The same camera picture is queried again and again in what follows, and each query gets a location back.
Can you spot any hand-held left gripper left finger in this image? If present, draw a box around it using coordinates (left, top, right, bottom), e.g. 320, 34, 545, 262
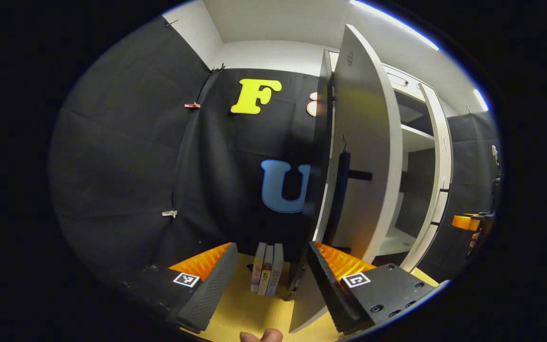
121, 242, 240, 333

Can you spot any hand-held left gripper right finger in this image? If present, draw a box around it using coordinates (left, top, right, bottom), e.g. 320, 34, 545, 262
307, 241, 450, 335

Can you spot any white grey cabinet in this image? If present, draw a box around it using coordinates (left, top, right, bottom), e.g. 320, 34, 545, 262
302, 47, 454, 285

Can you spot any white cabinet door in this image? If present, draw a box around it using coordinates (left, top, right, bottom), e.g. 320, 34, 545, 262
399, 83, 453, 272
289, 25, 403, 333

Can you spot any white cabinet shelf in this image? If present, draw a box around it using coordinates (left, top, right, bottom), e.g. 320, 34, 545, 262
377, 227, 416, 256
401, 124, 435, 152

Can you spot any white cabinet drawer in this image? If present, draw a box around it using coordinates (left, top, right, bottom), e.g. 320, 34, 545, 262
382, 63, 428, 101

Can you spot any black backdrop cloth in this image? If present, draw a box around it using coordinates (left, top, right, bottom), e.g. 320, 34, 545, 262
418, 112, 501, 283
48, 15, 324, 285

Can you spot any small ceiling light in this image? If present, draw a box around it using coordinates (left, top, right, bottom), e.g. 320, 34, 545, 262
473, 89, 490, 113

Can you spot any long ceiling light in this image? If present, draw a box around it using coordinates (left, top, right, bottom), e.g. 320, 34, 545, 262
349, 0, 440, 51

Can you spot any black door handle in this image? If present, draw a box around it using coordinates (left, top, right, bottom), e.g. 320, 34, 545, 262
430, 186, 451, 227
331, 151, 373, 248

